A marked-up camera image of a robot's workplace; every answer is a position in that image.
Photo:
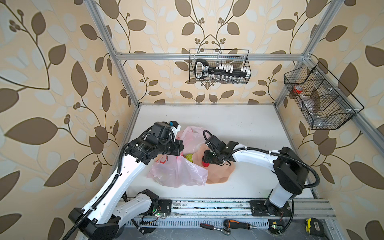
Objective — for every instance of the orange black screwdriver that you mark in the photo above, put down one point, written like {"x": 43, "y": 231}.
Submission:
{"x": 233, "y": 224}

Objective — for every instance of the back wire basket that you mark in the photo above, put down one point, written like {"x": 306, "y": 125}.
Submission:
{"x": 234, "y": 57}

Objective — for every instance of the aluminium frame post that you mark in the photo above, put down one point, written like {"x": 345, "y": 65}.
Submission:
{"x": 94, "y": 13}

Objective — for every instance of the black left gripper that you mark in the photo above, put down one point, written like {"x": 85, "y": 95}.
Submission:
{"x": 178, "y": 146}

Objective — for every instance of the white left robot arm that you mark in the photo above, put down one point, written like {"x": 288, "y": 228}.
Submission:
{"x": 103, "y": 216}

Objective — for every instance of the wire basket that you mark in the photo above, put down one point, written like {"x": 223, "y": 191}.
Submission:
{"x": 325, "y": 102}
{"x": 234, "y": 57}

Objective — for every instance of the black socket set holder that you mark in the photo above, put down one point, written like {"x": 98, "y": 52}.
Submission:
{"x": 202, "y": 70}

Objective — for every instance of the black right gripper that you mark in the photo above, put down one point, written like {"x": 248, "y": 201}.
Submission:
{"x": 206, "y": 158}

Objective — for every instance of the peach wavy fruit plate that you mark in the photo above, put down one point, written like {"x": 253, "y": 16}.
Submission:
{"x": 216, "y": 174}

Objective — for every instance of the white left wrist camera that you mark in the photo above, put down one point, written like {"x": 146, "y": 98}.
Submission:
{"x": 175, "y": 127}

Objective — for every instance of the green pear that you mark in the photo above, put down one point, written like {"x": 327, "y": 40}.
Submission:
{"x": 189, "y": 157}

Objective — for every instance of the right wire basket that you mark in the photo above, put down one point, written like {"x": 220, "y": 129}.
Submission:
{"x": 325, "y": 102}

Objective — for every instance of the yellow black tape measure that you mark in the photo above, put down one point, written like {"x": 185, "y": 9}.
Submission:
{"x": 314, "y": 227}

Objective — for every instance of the red handled ratchet wrench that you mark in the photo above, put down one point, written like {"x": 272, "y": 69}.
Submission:
{"x": 225, "y": 231}

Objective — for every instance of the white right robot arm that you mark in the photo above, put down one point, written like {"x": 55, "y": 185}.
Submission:
{"x": 292, "y": 173}

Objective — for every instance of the pink plastic bag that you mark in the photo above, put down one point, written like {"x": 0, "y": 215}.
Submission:
{"x": 177, "y": 171}

